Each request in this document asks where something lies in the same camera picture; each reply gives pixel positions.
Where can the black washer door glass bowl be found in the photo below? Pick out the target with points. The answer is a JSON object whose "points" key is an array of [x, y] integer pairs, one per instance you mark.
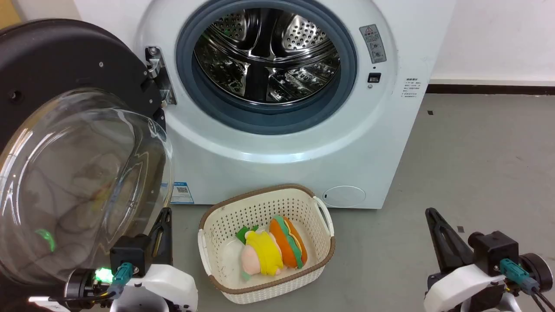
{"points": [[65, 130]]}

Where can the white front-load washing machine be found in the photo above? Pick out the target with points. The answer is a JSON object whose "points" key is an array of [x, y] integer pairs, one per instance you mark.
{"points": [[269, 156]]}

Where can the yellow pink plush toy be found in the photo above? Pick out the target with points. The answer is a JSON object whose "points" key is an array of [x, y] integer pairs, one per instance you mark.
{"points": [[262, 253]]}

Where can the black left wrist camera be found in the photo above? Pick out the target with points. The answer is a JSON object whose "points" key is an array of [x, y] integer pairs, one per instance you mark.
{"points": [[129, 255]]}

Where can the stainless steel washer drum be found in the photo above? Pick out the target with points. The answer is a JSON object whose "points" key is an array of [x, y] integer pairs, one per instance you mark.
{"points": [[266, 52]]}

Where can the cream plastic laundry basket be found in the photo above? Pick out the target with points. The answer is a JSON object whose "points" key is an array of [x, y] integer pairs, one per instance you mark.
{"points": [[225, 225]]}

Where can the dark wall baseboard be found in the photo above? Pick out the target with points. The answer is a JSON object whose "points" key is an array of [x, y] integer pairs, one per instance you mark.
{"points": [[490, 89]]}

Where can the grey warning sticker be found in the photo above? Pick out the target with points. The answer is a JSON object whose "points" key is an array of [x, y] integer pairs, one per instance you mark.
{"points": [[373, 43]]}

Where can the black door latch slot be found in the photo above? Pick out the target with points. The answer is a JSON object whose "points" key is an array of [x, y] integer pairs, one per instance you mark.
{"points": [[374, 77]]}

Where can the metal door hinge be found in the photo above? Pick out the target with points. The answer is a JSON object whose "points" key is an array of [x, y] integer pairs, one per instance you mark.
{"points": [[158, 71]]}

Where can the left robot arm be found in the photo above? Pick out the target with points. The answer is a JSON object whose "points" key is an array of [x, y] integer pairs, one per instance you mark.
{"points": [[82, 288]]}

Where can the round filter cover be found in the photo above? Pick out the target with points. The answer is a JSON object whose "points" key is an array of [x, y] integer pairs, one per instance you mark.
{"points": [[344, 196]]}

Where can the blue QR code sticker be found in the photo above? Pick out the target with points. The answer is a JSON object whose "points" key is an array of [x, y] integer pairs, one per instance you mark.
{"points": [[181, 193]]}

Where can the hot dog plush toy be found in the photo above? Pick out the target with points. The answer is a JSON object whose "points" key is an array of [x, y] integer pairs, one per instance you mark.
{"points": [[288, 242]]}

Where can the small printed text label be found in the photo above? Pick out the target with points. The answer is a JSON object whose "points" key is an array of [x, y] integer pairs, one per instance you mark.
{"points": [[410, 88]]}

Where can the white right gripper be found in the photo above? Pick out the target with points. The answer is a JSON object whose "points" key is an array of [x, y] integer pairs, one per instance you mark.
{"points": [[459, 290]]}

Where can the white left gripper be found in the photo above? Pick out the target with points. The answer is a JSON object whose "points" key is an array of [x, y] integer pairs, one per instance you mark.
{"points": [[167, 286]]}

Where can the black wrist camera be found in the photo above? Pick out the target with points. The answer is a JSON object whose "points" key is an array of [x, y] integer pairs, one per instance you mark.
{"points": [[494, 251], [129, 255]]}

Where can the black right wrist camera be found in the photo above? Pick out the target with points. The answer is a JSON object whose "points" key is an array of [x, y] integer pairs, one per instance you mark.
{"points": [[494, 251]]}

